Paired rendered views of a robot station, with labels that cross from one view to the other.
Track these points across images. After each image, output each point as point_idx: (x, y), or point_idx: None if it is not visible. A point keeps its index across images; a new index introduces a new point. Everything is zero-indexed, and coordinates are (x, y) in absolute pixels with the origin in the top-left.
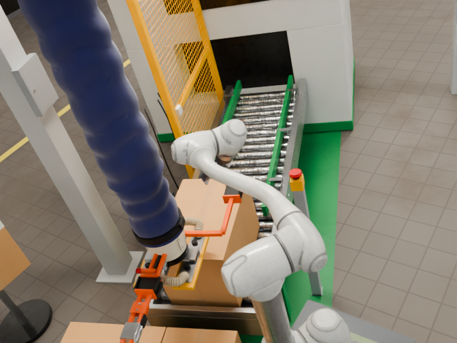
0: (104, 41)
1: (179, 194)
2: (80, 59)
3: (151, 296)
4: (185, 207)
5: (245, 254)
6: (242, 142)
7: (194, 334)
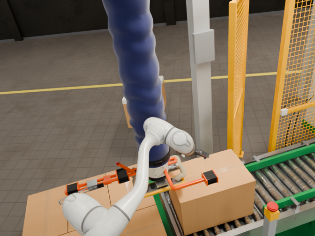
0: (131, 37)
1: (217, 154)
2: (115, 40)
3: (116, 180)
4: (209, 162)
5: (75, 199)
6: (178, 149)
7: (157, 220)
